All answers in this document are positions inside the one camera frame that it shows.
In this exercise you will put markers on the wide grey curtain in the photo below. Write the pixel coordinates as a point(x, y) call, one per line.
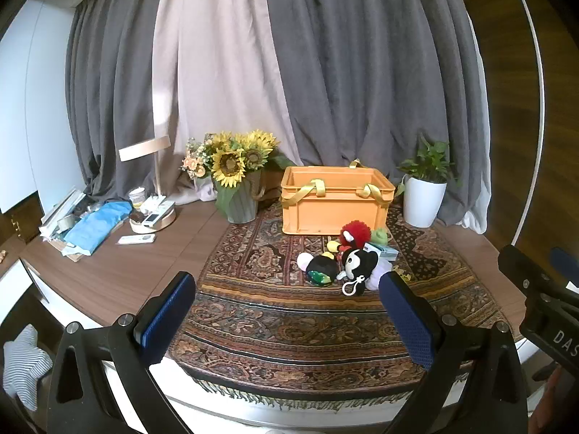
point(375, 77)

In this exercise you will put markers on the white ribbed plant pot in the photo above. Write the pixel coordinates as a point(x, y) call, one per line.
point(423, 203)

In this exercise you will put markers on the brown wooden cabinet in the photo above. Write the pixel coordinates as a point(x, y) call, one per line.
point(22, 221)

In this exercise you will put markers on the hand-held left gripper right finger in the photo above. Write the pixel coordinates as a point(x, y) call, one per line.
point(414, 325)

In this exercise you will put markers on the striped cloth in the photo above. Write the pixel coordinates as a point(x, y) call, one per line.
point(25, 366)

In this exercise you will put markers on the white sheer cloth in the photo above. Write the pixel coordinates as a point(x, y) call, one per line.
point(477, 217)

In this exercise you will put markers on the orange plastic crate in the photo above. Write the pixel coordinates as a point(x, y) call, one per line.
point(334, 214)

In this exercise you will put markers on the green plush toy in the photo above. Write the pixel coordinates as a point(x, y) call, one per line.
point(381, 235)

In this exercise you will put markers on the green leafy plant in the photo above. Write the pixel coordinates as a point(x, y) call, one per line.
point(429, 160)

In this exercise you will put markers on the grey ribbed vase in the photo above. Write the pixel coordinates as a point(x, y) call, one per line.
point(242, 203)

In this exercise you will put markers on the small yellow trinket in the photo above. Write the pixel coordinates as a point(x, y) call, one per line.
point(404, 275)

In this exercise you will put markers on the white flat device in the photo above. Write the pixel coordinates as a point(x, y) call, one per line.
point(156, 203)

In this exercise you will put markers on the red pompom plush toy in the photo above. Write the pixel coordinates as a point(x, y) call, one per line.
point(357, 230)

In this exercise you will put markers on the blue cloth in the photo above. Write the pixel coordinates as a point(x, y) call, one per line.
point(97, 226)

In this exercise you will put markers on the white jar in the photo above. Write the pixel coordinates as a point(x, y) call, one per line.
point(137, 196)

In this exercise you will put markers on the dark brown box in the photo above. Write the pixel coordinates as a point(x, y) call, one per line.
point(272, 183)

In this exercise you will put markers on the person's right hand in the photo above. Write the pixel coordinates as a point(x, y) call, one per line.
point(549, 402)

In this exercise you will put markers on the stack of books and papers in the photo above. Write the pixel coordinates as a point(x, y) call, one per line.
point(61, 210)

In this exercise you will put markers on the black plush with white end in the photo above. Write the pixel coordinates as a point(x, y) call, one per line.
point(323, 267)

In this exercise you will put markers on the tape roll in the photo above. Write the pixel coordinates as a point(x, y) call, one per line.
point(68, 223)

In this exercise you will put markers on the beige curtain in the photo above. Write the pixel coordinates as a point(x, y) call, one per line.
point(217, 63)

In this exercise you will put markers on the light wood desk lamp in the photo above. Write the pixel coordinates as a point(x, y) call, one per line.
point(144, 147)

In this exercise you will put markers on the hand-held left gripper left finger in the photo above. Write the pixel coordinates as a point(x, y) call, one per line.
point(165, 325)

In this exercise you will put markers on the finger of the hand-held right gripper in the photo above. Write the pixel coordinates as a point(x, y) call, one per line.
point(563, 260)
point(520, 262)

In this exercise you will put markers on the patterned oriental rug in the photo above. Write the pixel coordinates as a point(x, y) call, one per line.
point(294, 325)

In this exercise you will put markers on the white remote control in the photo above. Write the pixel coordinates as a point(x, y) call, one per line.
point(135, 239)
point(153, 218)

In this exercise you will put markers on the teal and white small box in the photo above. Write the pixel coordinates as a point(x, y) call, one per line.
point(384, 249)

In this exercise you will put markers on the sunflower bouquet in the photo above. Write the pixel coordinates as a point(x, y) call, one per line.
point(230, 162)

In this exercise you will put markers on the narrow grey curtain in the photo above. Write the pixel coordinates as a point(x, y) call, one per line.
point(113, 90)

